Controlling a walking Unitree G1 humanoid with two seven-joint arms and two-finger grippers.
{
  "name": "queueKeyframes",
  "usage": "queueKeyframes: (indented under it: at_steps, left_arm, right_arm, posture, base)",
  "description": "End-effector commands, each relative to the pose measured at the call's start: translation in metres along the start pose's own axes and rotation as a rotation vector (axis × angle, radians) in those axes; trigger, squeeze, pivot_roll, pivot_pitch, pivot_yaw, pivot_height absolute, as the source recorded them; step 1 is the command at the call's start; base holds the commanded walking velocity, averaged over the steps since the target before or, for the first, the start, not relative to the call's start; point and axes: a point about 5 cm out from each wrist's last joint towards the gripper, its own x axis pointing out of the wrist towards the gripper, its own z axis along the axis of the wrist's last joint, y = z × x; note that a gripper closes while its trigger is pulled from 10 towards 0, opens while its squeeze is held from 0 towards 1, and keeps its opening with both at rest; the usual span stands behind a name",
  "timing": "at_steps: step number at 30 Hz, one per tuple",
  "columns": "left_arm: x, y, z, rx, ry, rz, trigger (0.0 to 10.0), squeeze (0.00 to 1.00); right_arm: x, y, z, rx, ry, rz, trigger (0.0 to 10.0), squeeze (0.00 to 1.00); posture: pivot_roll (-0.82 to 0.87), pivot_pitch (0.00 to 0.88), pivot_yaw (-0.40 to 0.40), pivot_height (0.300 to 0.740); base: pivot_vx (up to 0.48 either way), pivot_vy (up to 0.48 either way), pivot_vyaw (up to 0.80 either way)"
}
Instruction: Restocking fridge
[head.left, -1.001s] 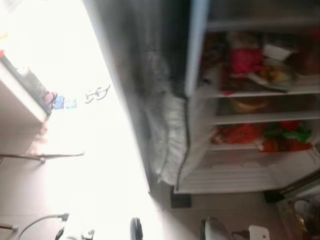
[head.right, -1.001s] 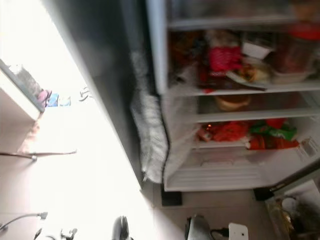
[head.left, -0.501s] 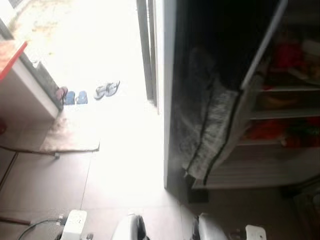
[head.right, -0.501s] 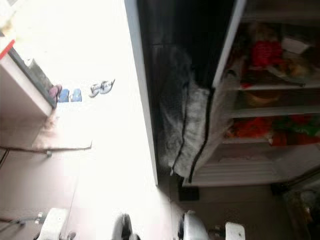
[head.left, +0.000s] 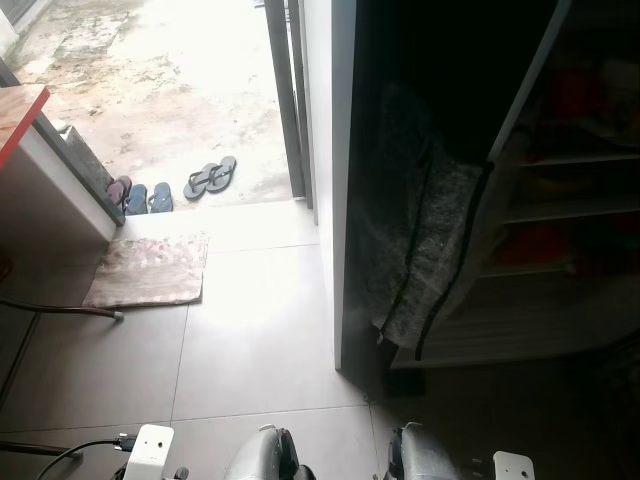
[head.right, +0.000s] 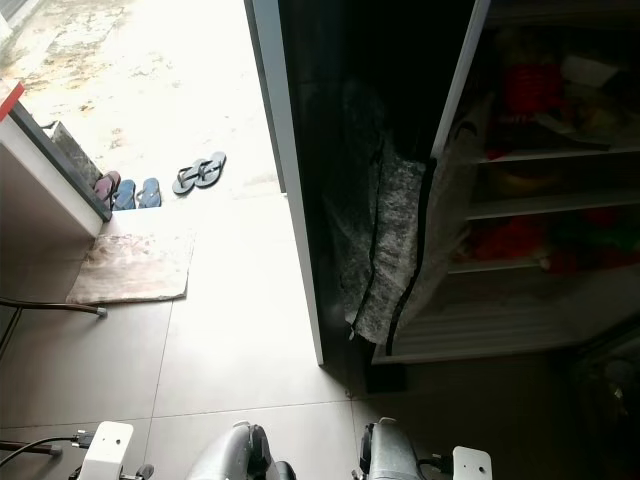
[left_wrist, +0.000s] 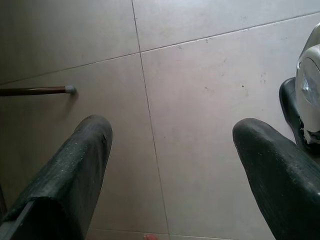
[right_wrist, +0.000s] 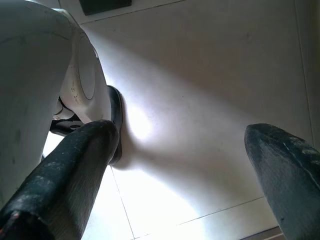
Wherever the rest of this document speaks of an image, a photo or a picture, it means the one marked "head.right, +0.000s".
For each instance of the white open fridge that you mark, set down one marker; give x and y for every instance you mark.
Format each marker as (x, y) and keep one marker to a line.
(290, 200)

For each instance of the purple slipper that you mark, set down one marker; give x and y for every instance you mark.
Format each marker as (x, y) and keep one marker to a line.
(106, 185)

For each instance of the beige floor mat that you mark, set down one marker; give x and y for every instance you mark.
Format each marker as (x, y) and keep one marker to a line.
(130, 268)

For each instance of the grey flip-flop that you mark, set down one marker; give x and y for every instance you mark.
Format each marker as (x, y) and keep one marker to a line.
(188, 178)
(212, 169)

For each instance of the grey patterned cloth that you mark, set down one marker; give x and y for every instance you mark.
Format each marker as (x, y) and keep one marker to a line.
(390, 230)

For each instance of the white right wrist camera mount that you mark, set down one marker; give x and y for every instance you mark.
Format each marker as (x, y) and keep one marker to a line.
(472, 465)

